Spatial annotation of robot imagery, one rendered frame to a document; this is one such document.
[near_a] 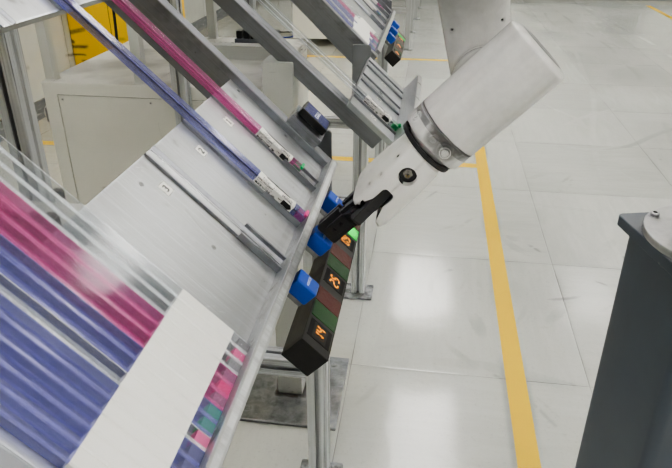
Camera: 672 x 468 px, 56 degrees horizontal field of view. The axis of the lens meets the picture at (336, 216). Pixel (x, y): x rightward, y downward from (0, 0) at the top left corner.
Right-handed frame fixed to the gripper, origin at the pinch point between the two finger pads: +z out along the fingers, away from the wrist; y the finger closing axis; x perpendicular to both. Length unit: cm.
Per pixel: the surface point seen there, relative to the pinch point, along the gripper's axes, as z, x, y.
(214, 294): 3.6, 8.3, -22.3
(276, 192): 2.2, 8.3, -0.7
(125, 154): 77, 34, 96
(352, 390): 54, -48, 50
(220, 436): 1.4, 3.1, -37.5
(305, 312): 5.7, -2.7, -11.2
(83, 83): 68, 55, 96
